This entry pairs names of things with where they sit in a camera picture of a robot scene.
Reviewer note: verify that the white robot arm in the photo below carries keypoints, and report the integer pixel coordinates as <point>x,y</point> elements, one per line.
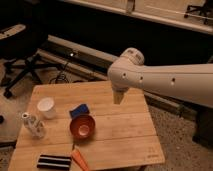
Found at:
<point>192,83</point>

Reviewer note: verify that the clear plastic bottle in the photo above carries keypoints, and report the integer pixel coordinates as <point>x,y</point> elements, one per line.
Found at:
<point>34,125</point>

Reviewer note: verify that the black office chair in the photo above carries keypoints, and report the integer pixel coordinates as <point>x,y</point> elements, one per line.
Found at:
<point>20,38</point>

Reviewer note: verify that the orange bowl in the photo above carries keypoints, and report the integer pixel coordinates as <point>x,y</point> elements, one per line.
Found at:
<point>82,127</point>

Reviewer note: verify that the distant chair base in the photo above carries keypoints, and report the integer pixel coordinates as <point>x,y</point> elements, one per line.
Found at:
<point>203,10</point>

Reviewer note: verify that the white ceramic cup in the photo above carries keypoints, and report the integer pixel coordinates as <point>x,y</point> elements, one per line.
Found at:
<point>47,107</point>

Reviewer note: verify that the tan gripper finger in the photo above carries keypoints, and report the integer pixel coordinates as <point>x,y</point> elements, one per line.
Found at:
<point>118,97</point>

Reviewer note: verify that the black white striped cloth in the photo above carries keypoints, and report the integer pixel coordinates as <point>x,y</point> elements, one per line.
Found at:
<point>54,162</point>

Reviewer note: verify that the blue sponge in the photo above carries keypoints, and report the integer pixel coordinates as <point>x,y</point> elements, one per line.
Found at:
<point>79,110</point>

